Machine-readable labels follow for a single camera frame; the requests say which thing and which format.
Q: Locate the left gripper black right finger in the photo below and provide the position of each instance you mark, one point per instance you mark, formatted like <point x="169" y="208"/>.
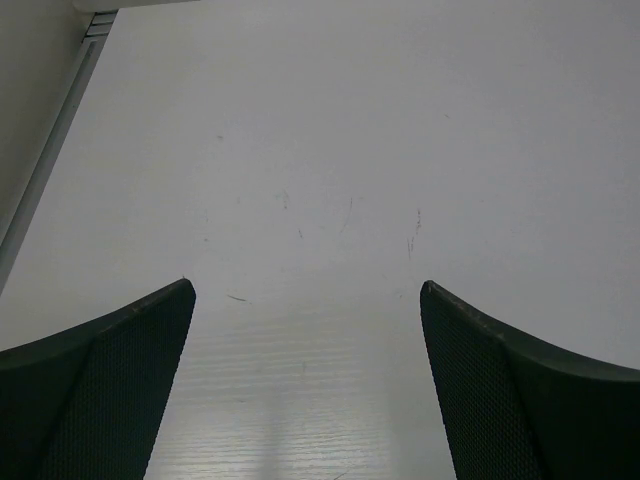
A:
<point x="517" y="407"/>

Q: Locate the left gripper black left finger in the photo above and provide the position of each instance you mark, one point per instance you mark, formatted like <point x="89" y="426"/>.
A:
<point x="87" y="402"/>

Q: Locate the aluminium table edge rail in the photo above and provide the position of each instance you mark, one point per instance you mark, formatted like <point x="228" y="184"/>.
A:
<point x="73" y="89"/>

